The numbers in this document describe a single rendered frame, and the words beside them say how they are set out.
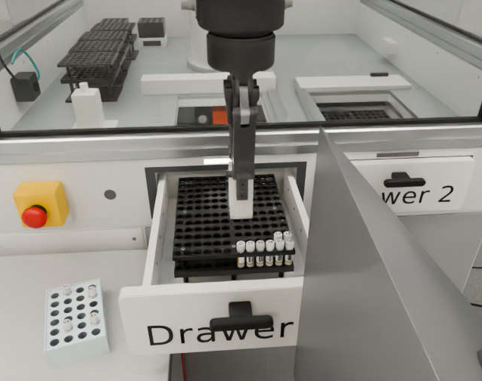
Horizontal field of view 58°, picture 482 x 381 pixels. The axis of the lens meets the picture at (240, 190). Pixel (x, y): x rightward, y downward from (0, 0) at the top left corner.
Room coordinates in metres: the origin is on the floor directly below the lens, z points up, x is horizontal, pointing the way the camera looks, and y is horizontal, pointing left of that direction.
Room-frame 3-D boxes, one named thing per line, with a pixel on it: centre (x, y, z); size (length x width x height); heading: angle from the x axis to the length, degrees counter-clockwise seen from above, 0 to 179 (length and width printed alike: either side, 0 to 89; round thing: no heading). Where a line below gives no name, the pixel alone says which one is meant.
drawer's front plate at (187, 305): (0.39, 0.00, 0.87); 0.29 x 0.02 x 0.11; 94
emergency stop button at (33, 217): (0.60, 0.35, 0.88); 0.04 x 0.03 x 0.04; 94
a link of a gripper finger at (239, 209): (0.47, 0.00, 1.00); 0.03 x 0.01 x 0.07; 94
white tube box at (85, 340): (0.46, 0.25, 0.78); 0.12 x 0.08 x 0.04; 19
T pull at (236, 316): (0.36, 0.00, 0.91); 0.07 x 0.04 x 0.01; 94
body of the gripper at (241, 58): (0.49, 0.00, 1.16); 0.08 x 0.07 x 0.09; 4
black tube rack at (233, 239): (0.59, 0.02, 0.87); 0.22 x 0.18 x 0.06; 4
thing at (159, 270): (0.59, 0.02, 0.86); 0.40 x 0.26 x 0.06; 4
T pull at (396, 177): (0.67, -0.29, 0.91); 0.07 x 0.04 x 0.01; 94
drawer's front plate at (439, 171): (0.70, -0.29, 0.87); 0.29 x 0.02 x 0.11; 94
